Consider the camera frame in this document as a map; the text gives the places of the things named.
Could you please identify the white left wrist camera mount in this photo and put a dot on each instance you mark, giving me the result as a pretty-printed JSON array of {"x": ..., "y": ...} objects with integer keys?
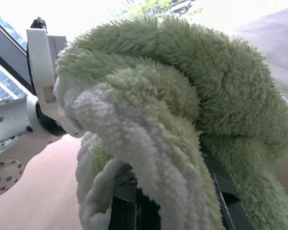
[{"x": 39, "y": 62}]

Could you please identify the green fluffy towel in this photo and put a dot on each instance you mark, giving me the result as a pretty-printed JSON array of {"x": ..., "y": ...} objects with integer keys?
[{"x": 206, "y": 79}]

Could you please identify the dark window frame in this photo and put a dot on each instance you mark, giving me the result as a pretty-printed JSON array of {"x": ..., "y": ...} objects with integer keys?
[{"x": 7, "y": 51}]

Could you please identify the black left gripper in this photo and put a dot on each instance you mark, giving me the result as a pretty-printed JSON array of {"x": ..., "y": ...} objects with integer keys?
[{"x": 39, "y": 24}]

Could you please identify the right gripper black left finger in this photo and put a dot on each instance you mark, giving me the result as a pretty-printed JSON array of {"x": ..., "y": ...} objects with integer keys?
[{"x": 127, "y": 203}]

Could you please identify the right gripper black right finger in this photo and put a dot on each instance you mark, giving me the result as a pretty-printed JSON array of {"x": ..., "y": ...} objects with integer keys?
[{"x": 230, "y": 203}]

